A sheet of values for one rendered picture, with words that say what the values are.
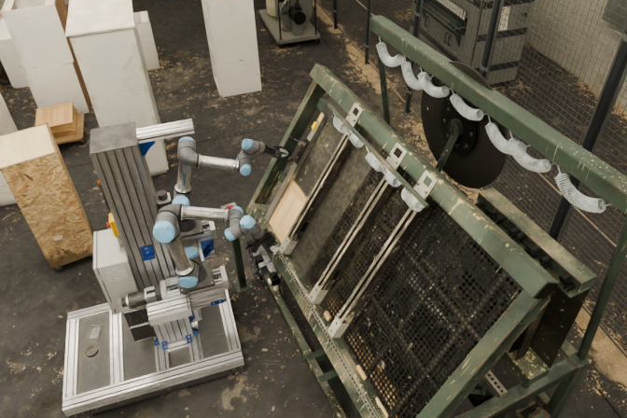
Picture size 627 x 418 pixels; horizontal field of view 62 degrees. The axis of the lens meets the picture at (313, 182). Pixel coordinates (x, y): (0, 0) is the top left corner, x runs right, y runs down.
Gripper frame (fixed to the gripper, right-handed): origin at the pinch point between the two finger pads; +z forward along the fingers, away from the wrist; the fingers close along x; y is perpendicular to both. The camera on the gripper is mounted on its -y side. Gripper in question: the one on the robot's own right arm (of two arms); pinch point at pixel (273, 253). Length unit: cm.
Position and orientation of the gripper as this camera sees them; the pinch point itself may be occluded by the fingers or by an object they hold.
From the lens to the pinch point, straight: 318.5
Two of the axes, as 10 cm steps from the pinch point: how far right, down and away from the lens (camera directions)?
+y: 8.4, -5.4, -1.1
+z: 4.6, 5.8, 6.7
